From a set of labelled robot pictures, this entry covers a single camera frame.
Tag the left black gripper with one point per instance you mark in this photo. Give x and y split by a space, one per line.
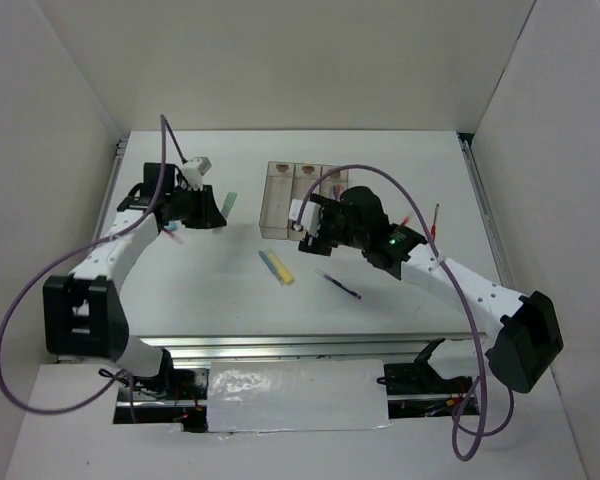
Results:
209 216

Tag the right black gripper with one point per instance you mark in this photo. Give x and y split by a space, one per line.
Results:
320 244

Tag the green highlighter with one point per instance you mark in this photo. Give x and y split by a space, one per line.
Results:
228 203

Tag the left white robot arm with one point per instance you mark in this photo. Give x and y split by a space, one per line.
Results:
83 313

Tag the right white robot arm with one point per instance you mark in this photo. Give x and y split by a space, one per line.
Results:
521 333

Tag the pink blue pen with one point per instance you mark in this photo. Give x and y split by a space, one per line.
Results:
172 235

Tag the right clear plastic container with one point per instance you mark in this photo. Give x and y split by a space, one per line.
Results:
334 179

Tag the clear plastic container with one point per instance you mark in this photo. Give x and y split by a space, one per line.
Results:
334 179
304 175
273 220

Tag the dark purple gel pen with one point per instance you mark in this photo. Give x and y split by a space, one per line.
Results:
337 283

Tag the middle clear plastic container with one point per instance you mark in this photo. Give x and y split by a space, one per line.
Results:
304 175

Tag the red white pen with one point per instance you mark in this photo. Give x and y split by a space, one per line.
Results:
433 227

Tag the left clear plastic container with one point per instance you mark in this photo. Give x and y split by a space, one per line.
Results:
273 220

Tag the yellow highlighter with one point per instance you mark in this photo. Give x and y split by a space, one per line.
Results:
284 273

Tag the white cover plate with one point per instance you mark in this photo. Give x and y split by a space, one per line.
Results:
296 396

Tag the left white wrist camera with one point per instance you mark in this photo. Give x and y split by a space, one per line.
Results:
194 171

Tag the aluminium frame rail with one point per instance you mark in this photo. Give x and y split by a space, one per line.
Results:
213 296

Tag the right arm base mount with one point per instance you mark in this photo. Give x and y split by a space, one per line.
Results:
419 378

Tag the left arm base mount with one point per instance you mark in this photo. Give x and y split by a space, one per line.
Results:
179 398

